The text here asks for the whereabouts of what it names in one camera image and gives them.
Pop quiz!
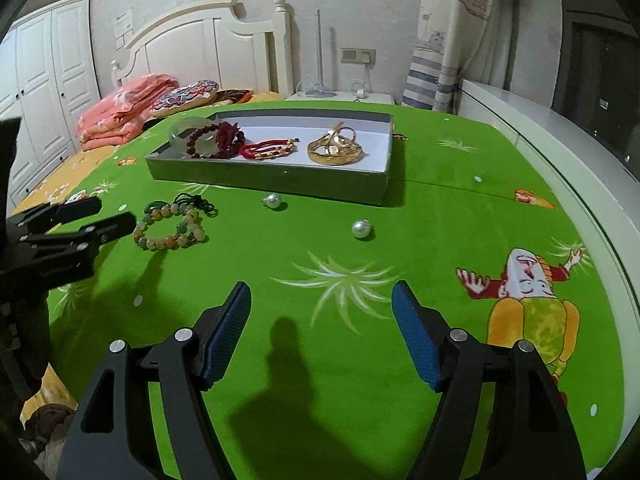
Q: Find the white bedside table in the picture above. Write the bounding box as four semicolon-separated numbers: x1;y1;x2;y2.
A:
288;91;396;105

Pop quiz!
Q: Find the green pendant black cord necklace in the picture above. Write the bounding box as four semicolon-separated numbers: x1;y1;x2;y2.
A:
143;193;220;219

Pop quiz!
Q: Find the white round pearl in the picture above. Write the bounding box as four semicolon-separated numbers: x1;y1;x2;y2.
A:
350;219;372;240

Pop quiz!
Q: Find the white pearl with hook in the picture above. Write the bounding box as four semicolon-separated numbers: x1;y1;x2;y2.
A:
262;193;283;210

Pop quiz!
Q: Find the multicolour jade bead bracelet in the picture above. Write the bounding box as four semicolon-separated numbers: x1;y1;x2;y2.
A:
131;201;208;253

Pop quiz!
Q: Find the dark red bead bracelet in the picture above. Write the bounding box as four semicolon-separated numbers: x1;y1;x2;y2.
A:
184;121;231;161

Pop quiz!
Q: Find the sailboat print curtain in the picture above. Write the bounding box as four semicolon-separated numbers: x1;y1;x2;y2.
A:
400;0;495;113

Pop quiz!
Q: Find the patterned embroidered pillow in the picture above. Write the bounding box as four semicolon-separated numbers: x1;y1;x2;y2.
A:
150;79;219;116

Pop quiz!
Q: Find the red rope gold bead bracelet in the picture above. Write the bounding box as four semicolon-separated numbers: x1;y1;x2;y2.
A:
237;136;302;162

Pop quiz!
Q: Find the pale green jade bangle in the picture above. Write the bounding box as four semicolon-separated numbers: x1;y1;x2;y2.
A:
168;117;218;157

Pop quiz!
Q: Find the white standing lamp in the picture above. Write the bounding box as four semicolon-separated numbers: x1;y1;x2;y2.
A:
304;9;336;100

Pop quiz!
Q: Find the green cartoon print cloth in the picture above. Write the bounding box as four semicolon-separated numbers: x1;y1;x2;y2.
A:
51;108;625;479

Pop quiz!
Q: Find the wall power socket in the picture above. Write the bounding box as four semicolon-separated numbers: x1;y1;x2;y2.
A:
340;48;375;66

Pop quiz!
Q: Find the gold bangle with rings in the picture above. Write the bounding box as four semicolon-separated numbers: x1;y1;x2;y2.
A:
307;122;364;166

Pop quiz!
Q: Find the white wooden headboard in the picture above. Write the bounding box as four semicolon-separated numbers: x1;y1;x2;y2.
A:
111;0;295;98

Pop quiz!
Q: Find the dark red flower ornament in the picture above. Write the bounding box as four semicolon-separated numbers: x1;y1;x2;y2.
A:
215;122;245;159

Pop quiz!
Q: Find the white wardrobe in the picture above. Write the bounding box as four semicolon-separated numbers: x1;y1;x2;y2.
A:
1;0;100;211

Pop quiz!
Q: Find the folded pink blanket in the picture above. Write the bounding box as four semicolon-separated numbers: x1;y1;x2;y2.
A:
76;74;178;152

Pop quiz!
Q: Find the white window sill ledge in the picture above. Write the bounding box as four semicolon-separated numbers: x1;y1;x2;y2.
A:
456;78;640;311

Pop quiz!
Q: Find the yellow floral bed sheet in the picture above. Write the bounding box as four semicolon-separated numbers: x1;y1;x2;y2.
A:
8;90;286;426

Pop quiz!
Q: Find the grey white jewelry tray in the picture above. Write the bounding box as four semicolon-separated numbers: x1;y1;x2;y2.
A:
145;108;393;205

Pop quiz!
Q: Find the white charger with cable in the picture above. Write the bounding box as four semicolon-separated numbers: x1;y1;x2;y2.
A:
350;64;372;101

